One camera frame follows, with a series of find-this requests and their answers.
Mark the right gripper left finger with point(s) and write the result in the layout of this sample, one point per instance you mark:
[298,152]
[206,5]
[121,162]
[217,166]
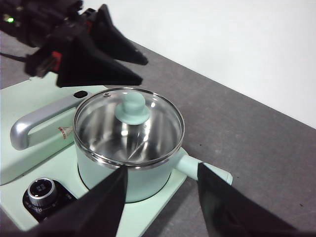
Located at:
[93,212]

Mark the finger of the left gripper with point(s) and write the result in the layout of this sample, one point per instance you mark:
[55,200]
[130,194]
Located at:
[89,66]
[111,42]

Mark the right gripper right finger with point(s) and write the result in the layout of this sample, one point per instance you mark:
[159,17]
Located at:
[227,212]

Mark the glass lid with mint knob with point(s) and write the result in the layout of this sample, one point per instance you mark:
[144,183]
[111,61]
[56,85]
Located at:
[132,108]

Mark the mint green breakfast machine base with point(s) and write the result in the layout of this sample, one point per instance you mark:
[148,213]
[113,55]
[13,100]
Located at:
[148,214]

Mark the silver control knob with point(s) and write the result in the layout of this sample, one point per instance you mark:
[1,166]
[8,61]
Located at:
[42,191]

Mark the mint green griddle cover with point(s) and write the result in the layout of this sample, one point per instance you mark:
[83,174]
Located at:
[32,103]

